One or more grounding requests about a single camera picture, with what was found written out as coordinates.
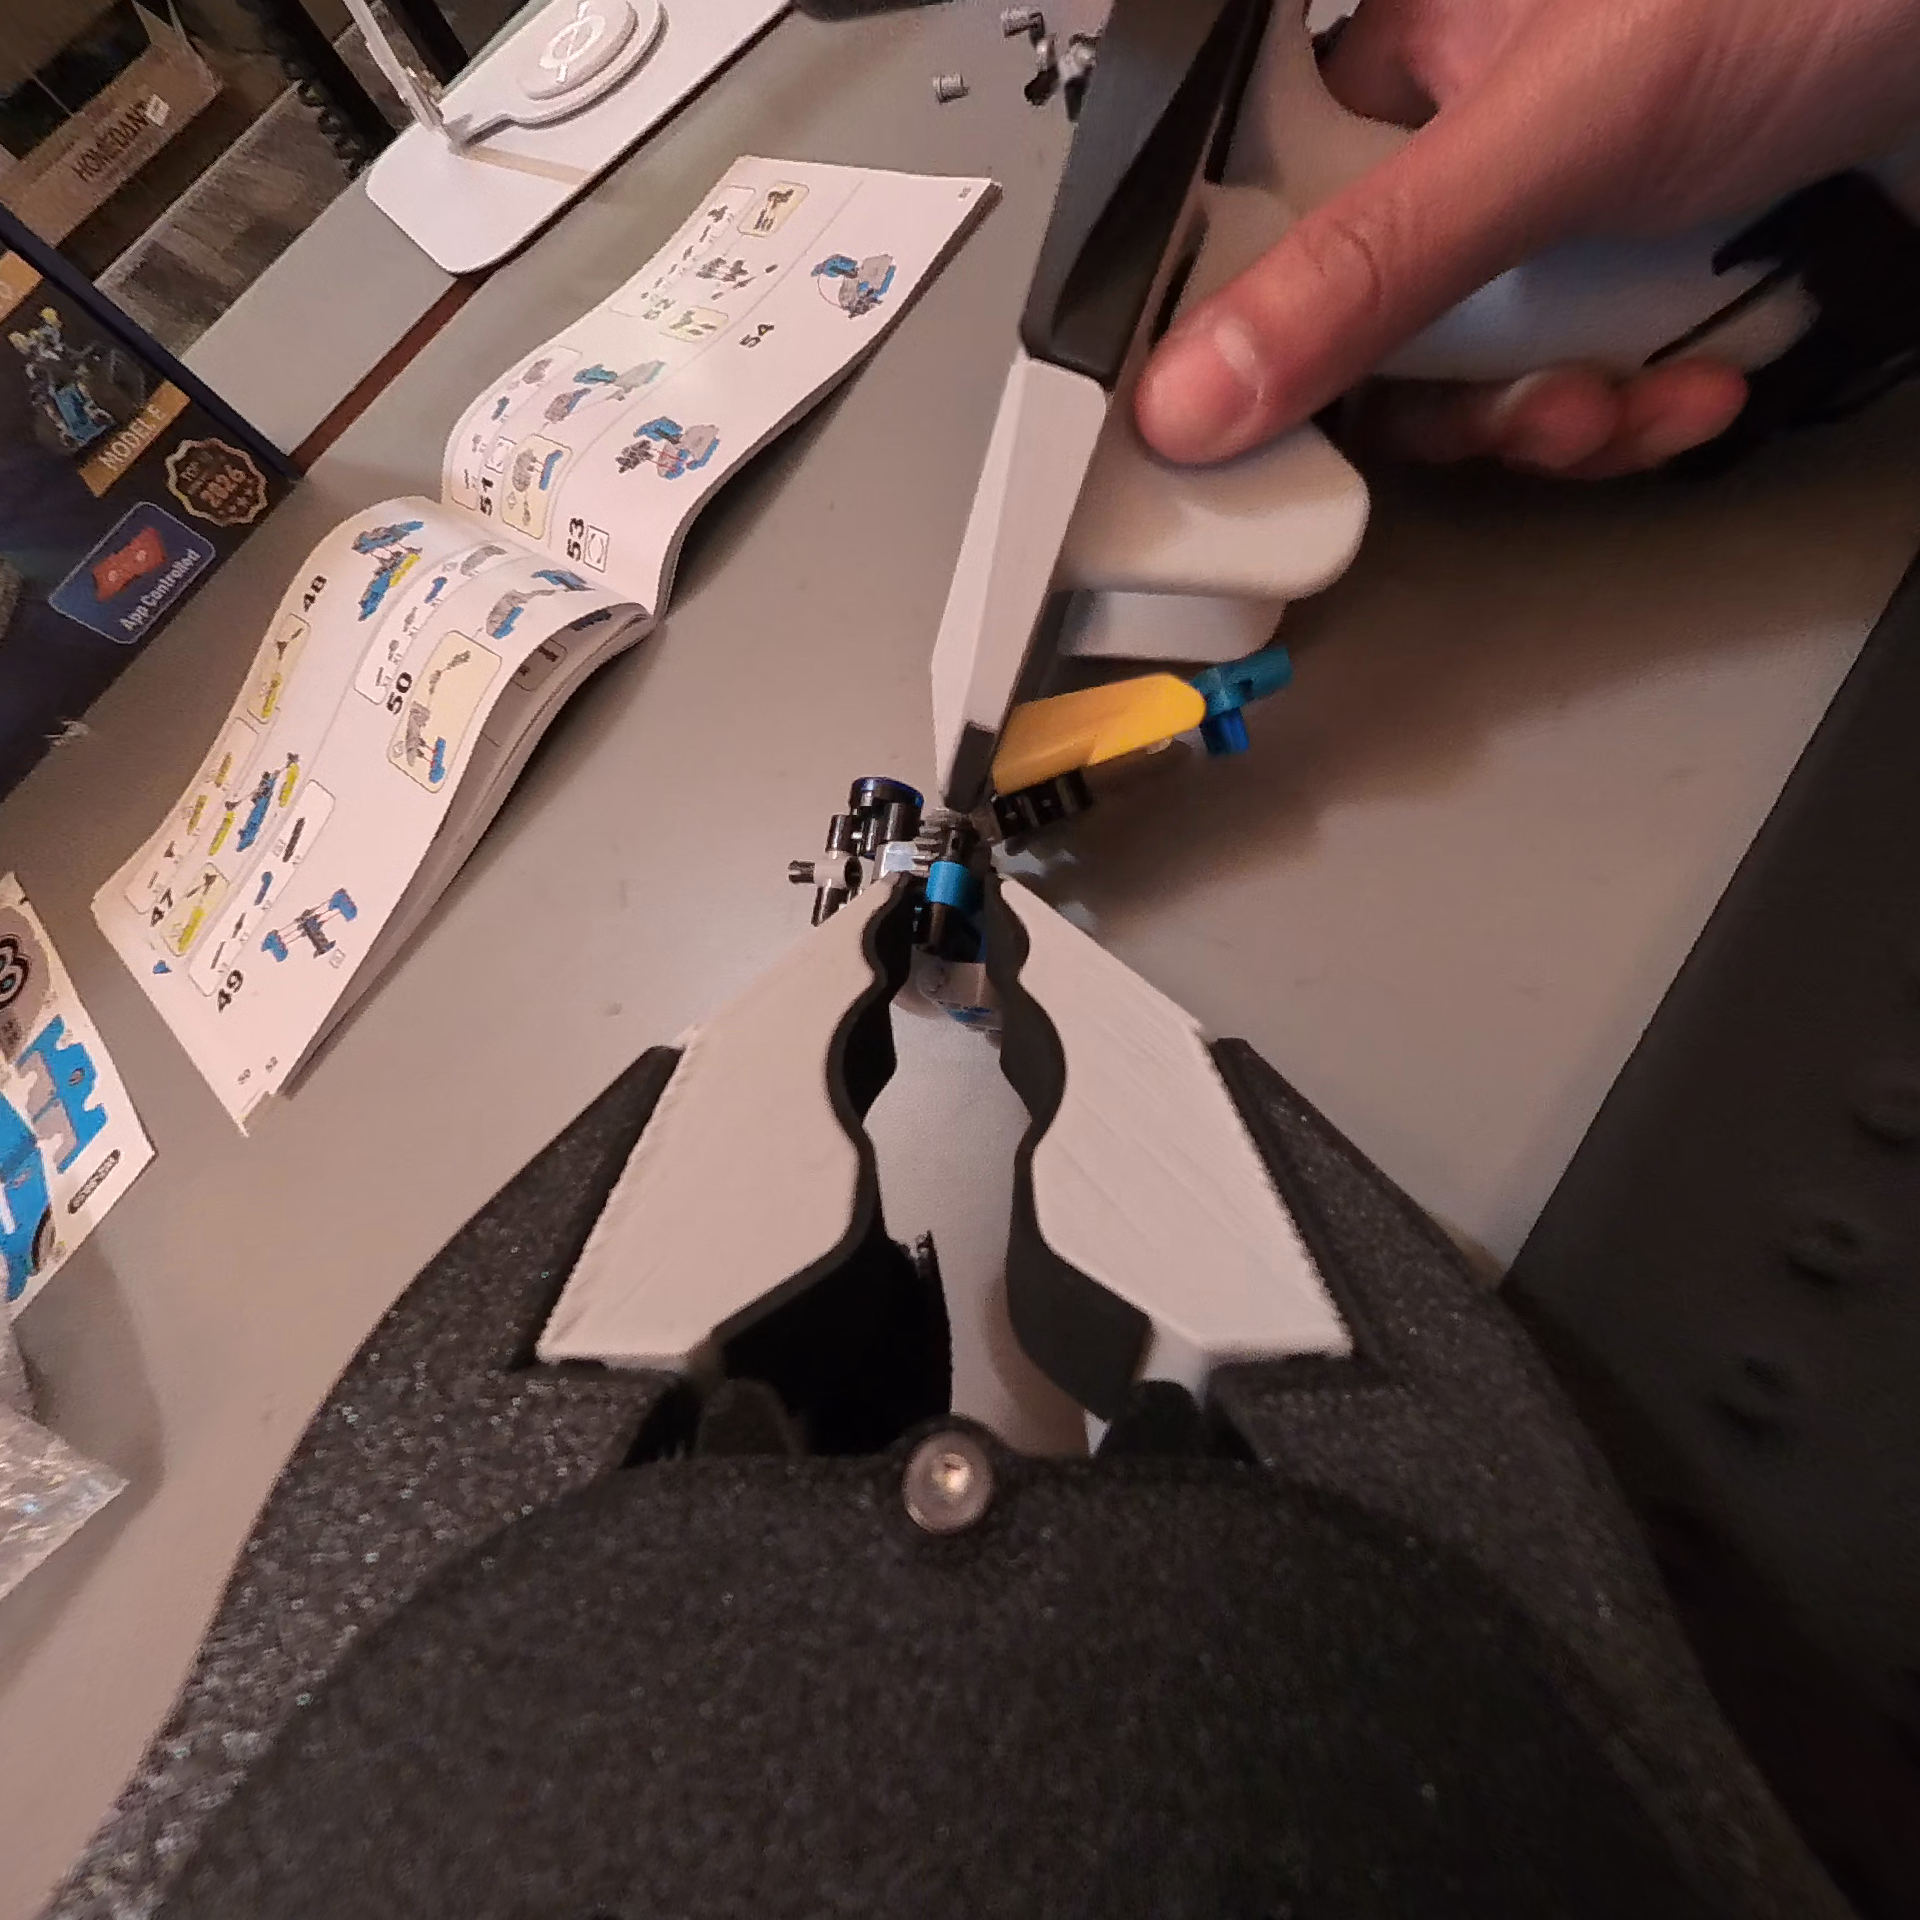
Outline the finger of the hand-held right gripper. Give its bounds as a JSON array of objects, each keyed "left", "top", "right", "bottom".
[{"left": 926, "top": 352, "right": 1119, "bottom": 812}]

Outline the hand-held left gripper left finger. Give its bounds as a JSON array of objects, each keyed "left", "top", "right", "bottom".
[{"left": 536, "top": 875, "right": 919, "bottom": 1378}]

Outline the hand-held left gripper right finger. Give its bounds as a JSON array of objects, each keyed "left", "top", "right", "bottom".
[{"left": 982, "top": 875, "right": 1356, "bottom": 1418}]

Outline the yellow blue brick assembly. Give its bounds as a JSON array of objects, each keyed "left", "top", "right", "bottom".
[{"left": 982, "top": 647, "right": 1294, "bottom": 842}]

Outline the black blue domed brick assembly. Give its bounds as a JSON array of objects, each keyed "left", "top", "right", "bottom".
[{"left": 786, "top": 770, "right": 1011, "bottom": 1035}]

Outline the grey desk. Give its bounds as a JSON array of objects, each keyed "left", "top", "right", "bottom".
[{"left": 0, "top": 0, "right": 1920, "bottom": 1920}]

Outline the white desk lamp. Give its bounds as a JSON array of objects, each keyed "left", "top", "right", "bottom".
[{"left": 343, "top": 0, "right": 796, "bottom": 275}]

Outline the person's right hand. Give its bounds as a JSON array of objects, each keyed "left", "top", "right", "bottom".
[{"left": 1130, "top": 0, "right": 1920, "bottom": 480}]

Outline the pile of loose bricks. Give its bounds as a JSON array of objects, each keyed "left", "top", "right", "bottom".
[{"left": 926, "top": 0, "right": 1111, "bottom": 110}]

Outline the open instruction booklet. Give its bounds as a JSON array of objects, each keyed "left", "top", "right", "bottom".
[{"left": 90, "top": 153, "right": 1005, "bottom": 1136}]

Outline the blue sticker sheet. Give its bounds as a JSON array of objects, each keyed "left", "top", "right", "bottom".
[{"left": 0, "top": 870, "right": 154, "bottom": 1320}]

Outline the clear plastic bag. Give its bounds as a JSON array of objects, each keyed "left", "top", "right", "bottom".
[{"left": 0, "top": 1320, "right": 134, "bottom": 1597}]

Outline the dark blue toy kit box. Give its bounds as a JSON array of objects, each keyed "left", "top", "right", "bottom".
[{"left": 0, "top": 202, "right": 305, "bottom": 803}]

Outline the brown cardboard box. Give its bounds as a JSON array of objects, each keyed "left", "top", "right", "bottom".
[{"left": 0, "top": 0, "right": 228, "bottom": 249}]

